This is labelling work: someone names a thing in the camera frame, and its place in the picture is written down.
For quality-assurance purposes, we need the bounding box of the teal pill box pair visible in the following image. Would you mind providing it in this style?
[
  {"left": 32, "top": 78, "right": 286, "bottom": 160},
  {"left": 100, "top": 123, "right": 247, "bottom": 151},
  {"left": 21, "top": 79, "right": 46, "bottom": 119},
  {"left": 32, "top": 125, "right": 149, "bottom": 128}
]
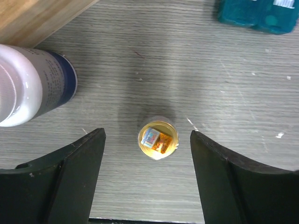
[{"left": 217, "top": 0, "right": 299, "bottom": 35}]

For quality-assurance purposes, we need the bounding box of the white bottle cap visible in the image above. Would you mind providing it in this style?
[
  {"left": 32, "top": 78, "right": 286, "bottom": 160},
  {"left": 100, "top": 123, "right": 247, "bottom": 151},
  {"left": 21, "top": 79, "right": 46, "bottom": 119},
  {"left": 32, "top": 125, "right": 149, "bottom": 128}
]
[{"left": 0, "top": 44, "right": 78, "bottom": 127}]

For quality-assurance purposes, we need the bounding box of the clear gold bottle lid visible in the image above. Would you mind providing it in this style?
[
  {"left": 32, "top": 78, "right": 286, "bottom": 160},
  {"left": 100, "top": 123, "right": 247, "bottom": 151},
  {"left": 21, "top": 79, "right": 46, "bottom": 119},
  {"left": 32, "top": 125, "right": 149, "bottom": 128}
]
[{"left": 137, "top": 116, "right": 179, "bottom": 160}]

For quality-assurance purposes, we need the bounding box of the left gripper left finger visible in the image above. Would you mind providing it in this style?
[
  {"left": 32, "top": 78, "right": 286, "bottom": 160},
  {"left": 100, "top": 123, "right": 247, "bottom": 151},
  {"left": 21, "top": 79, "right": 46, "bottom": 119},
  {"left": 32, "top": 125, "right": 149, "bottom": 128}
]
[{"left": 0, "top": 128, "right": 106, "bottom": 224}]

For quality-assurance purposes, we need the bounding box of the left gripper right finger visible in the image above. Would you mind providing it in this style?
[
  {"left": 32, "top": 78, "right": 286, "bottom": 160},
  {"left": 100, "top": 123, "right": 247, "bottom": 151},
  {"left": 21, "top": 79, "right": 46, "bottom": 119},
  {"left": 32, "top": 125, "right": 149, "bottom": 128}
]
[{"left": 190, "top": 131, "right": 299, "bottom": 224}]

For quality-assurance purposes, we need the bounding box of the wooden clothes rack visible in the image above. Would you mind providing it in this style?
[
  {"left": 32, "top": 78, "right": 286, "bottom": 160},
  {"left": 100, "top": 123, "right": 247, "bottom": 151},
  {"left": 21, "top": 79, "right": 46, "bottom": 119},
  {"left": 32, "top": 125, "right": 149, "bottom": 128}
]
[{"left": 0, "top": 0, "right": 97, "bottom": 47}]

